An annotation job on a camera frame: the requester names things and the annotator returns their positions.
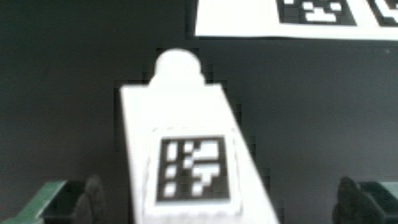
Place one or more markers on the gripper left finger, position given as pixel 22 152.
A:
pixel 68 203

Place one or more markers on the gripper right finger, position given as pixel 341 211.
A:
pixel 366 202

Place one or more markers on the white marker tag sheet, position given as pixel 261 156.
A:
pixel 318 19

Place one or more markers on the white stool leg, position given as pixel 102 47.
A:
pixel 196 183

